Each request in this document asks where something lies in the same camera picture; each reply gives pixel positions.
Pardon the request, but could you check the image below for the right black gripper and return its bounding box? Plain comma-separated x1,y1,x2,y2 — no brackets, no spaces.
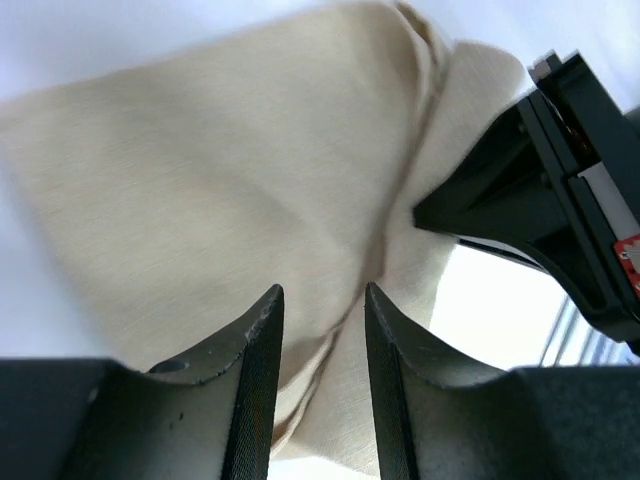
413,53,639,343

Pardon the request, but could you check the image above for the beige cloth napkin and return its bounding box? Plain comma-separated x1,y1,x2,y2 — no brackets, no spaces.
1,2,524,479

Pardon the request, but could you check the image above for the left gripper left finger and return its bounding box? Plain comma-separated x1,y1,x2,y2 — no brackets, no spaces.
1,285,284,479

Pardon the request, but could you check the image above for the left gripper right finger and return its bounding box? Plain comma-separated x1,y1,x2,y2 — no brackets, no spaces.
365,284,639,479

